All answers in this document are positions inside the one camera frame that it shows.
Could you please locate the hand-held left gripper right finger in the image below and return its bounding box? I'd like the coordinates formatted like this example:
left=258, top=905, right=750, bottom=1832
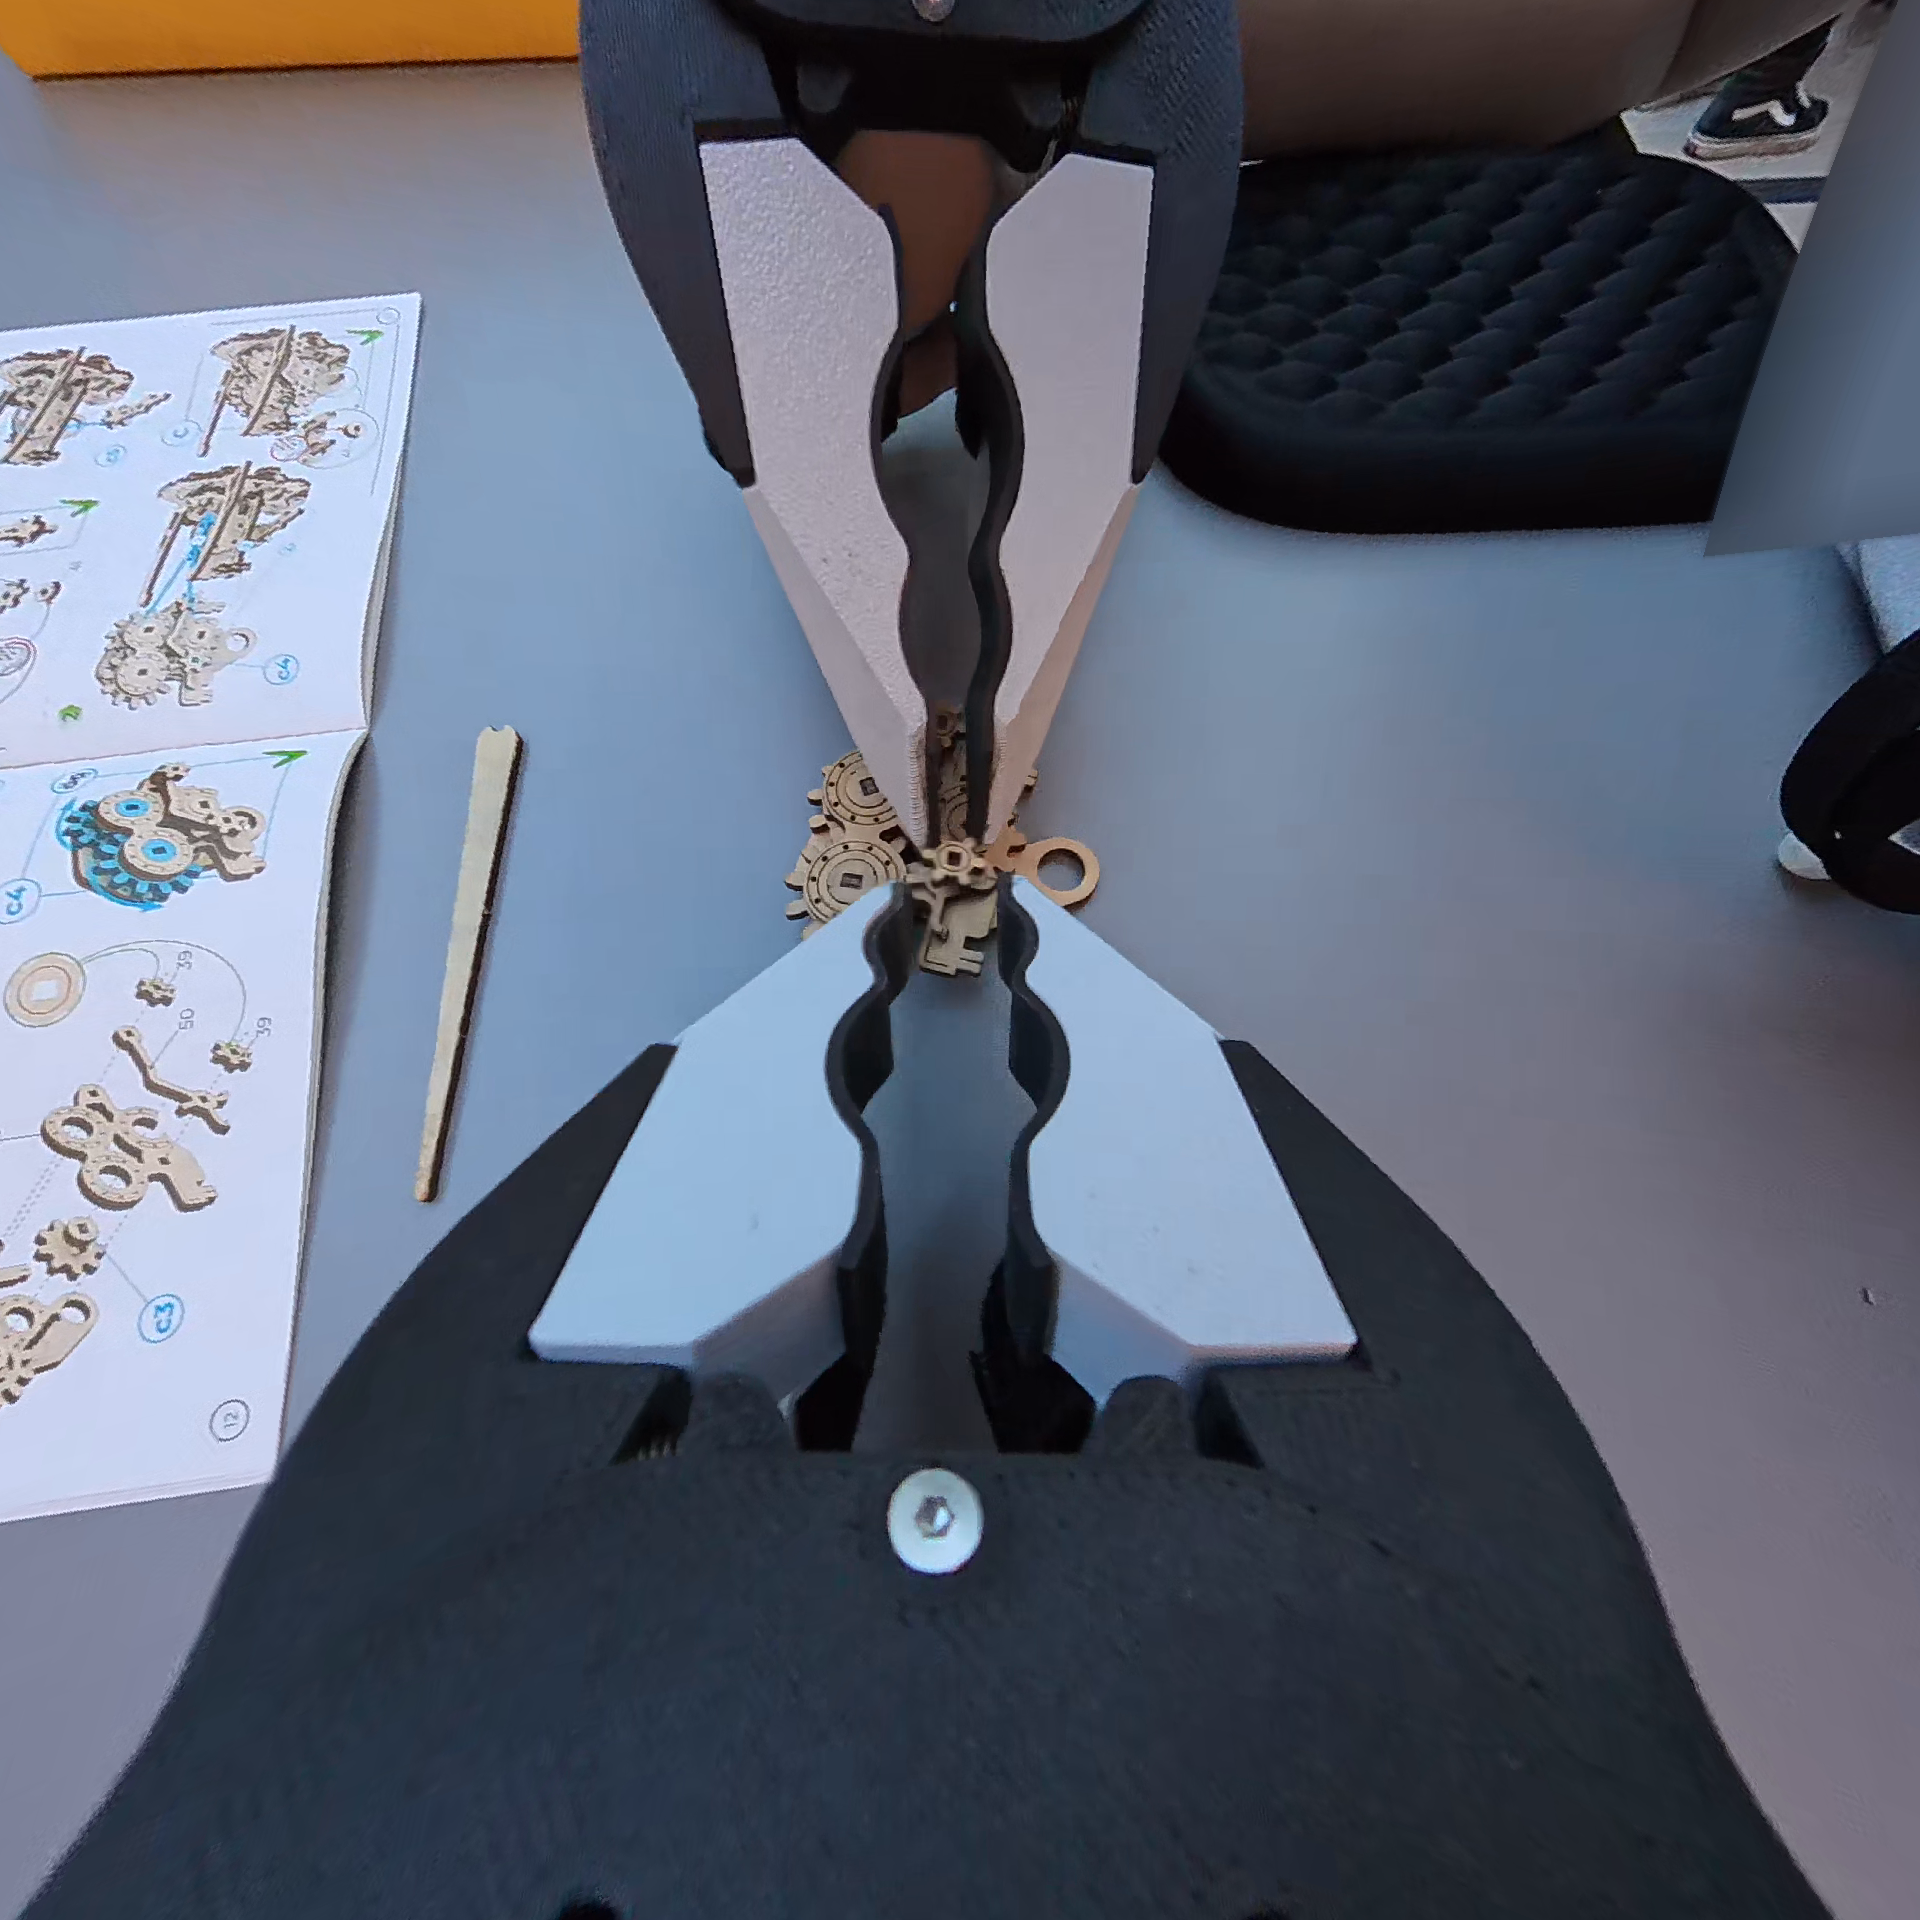
left=981, top=878, right=1363, bottom=1455

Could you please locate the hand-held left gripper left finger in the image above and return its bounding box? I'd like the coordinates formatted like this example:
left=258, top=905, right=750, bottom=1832
left=526, top=878, right=923, bottom=1455

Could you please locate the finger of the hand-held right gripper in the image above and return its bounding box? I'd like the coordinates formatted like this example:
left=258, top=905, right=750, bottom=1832
left=696, top=134, right=947, bottom=849
left=960, top=152, right=1161, bottom=849

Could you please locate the wooden gear assembly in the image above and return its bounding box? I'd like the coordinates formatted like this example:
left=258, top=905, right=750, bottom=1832
left=784, top=706, right=1108, bottom=982

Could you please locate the person's right hand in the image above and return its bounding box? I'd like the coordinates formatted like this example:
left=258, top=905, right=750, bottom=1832
left=840, top=132, right=1001, bottom=440

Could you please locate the tapered wooden stick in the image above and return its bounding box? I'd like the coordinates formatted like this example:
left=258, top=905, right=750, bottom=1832
left=416, top=724, right=523, bottom=1204

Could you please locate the yellow box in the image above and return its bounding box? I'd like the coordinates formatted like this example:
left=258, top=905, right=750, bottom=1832
left=0, top=0, right=586, bottom=81

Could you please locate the black honeycomb pad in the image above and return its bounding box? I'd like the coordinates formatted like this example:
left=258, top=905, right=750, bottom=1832
left=1163, top=129, right=1804, bottom=536

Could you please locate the assembly instruction booklet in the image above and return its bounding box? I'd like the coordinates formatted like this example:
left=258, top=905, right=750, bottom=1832
left=0, top=290, right=426, bottom=1525

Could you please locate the black and white shoe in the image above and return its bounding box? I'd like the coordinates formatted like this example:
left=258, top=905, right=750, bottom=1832
left=1682, top=45, right=1835, bottom=165

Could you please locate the black strap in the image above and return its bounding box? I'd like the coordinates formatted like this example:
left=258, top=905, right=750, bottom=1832
left=1776, top=632, right=1920, bottom=912

